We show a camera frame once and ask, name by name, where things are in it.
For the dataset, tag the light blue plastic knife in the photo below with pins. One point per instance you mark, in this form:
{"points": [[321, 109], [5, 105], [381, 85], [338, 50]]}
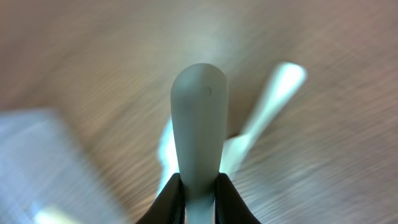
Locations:
{"points": [[167, 155]]}

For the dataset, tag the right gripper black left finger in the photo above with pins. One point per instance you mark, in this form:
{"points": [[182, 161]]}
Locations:
{"points": [[169, 206]]}

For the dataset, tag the white plastic knife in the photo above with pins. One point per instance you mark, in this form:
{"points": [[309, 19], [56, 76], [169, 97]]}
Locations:
{"points": [[283, 84]]}

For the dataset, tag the pale grey-blue plastic knife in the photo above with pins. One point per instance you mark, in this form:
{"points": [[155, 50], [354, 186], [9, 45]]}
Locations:
{"points": [[199, 109]]}

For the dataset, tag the clear plastic container right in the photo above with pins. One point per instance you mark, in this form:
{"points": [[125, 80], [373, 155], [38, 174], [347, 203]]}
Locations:
{"points": [[45, 175]]}

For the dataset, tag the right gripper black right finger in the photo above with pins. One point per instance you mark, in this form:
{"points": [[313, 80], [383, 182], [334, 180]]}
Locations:
{"points": [[229, 206]]}

